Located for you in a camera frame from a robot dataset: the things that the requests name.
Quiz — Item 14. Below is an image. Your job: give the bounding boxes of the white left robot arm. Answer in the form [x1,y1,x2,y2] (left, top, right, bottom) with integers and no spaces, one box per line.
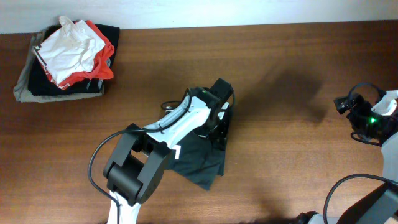
[103,85,235,223]

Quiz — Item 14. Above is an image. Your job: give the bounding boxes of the dark green t-shirt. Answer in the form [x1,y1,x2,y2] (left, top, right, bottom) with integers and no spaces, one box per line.
[164,105,234,192]

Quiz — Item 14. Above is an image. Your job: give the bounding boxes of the black folded garment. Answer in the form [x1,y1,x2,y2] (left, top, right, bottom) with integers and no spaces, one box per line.
[27,21,120,96]

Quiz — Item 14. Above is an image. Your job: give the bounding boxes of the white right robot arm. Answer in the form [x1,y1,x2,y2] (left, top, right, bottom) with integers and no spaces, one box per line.
[293,91,397,224]

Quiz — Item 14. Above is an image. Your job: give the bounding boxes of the white folded garment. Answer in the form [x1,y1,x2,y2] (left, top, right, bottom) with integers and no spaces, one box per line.
[32,16,106,86]

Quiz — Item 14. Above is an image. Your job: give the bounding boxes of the red folded garment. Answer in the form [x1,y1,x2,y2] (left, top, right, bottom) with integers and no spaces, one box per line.
[34,17,120,90]

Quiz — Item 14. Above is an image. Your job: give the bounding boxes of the grey folded garment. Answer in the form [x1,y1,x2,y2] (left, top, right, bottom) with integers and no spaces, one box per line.
[13,25,105,103]

